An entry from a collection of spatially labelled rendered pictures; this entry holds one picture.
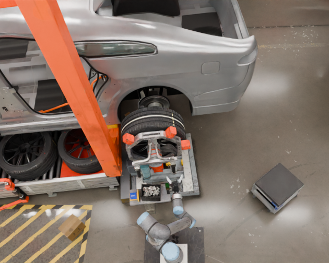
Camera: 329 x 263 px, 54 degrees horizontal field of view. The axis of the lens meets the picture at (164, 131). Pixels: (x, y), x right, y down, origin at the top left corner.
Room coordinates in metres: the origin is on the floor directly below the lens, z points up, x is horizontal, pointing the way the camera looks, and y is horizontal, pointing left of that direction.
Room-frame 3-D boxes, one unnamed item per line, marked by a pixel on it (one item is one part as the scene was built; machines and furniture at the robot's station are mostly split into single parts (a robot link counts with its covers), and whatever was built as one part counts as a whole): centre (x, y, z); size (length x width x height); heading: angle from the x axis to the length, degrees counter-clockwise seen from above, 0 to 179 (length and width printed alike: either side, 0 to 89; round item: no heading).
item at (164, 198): (1.33, 0.24, 0.44); 0.43 x 0.17 x 0.03; 88
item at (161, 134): (1.64, 0.12, 0.85); 0.54 x 0.07 x 0.54; 88
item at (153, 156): (1.57, 0.13, 0.85); 0.21 x 0.14 x 0.14; 178
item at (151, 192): (1.33, 0.22, 0.51); 0.20 x 0.14 x 0.13; 80
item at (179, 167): (1.81, 0.08, 0.13); 0.50 x 0.36 x 0.10; 88
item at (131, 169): (1.91, 0.39, 0.26); 0.42 x 0.18 x 0.35; 178
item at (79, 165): (2.09, 0.93, 0.39); 0.66 x 0.66 x 0.24
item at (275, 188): (1.30, -1.16, 0.17); 0.43 x 0.36 x 0.34; 121
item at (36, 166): (2.11, 1.66, 0.39); 0.66 x 0.66 x 0.24
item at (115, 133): (1.97, 0.58, 0.69); 0.52 x 0.17 x 0.35; 178
